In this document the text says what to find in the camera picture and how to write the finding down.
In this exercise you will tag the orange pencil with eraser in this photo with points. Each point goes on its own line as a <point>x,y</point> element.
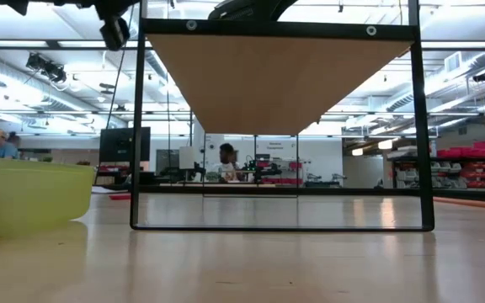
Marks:
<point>465,203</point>

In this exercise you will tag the person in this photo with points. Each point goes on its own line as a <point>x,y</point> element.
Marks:
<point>227,162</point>
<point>0,147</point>

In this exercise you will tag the black ceiling mounted device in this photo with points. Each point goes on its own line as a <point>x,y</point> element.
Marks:
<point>46,67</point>
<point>482,76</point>

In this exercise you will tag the background black robot arm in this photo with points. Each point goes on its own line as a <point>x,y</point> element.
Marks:
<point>263,170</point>

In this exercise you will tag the black aluminium table frame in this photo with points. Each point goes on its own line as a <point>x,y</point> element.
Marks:
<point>352,191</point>

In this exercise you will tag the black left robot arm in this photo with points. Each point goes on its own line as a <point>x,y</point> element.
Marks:
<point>116,6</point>

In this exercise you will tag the wooden riser shelf black legs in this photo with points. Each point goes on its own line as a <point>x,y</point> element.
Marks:
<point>268,84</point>

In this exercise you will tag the storage rack with bins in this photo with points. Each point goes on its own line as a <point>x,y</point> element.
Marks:
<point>470,168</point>

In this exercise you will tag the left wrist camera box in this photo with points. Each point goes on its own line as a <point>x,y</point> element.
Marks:
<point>115,33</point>

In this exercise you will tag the black monitor screen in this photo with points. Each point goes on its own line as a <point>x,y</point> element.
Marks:
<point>124,145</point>

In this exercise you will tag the white wall sign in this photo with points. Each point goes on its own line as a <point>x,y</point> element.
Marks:
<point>274,147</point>

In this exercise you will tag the yellow translucent pencil case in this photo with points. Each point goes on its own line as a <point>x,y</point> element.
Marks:
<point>23,198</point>

